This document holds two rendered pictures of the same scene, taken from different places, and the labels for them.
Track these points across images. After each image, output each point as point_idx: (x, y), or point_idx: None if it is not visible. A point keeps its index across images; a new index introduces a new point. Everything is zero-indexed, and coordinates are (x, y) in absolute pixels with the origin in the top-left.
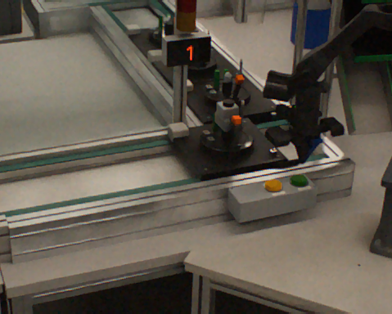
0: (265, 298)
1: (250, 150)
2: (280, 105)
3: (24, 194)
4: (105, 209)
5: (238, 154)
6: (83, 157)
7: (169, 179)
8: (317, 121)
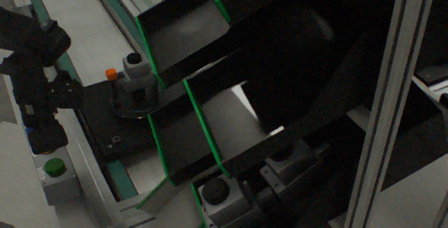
0: None
1: (120, 121)
2: (60, 71)
3: (85, 15)
4: None
5: (108, 110)
6: (127, 26)
7: None
8: (22, 106)
